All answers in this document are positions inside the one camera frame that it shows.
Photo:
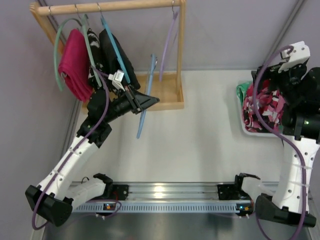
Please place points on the wooden clothes rack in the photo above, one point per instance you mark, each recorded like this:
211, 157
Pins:
170, 91

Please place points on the green white towel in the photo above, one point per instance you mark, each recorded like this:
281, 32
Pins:
241, 90

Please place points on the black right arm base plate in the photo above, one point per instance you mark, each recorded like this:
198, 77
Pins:
228, 192

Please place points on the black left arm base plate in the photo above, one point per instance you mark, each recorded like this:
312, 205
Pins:
117, 192

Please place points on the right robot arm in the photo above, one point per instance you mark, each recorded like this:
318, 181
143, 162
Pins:
300, 135

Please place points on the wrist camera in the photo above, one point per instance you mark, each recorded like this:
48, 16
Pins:
116, 79
299, 55

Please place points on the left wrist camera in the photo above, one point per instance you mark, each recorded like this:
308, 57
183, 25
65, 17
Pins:
116, 79

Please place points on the black white patterned garment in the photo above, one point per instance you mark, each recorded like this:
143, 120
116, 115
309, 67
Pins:
96, 51

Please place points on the white plastic basket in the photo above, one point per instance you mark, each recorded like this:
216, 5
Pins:
243, 126

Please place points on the pale green hanger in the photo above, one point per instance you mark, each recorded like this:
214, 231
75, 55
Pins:
84, 22

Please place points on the magenta garment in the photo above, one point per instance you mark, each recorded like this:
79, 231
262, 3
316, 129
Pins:
74, 66

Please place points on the white slotted cable duct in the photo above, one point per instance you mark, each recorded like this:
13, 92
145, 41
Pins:
108, 207

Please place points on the aluminium mounting rail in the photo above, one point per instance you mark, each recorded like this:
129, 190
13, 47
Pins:
161, 192

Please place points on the pink floral trousers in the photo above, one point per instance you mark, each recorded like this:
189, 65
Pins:
270, 106

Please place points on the black trousers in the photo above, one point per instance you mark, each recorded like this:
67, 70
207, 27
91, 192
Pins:
110, 62

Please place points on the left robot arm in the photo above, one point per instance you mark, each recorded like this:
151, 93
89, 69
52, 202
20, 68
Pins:
53, 198

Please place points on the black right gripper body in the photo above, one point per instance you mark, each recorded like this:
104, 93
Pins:
261, 75

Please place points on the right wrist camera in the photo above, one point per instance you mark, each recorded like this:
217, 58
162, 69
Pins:
299, 55

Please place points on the lilac hanger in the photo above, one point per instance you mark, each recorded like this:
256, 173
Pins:
166, 45

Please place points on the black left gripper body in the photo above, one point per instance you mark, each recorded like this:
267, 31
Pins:
136, 101

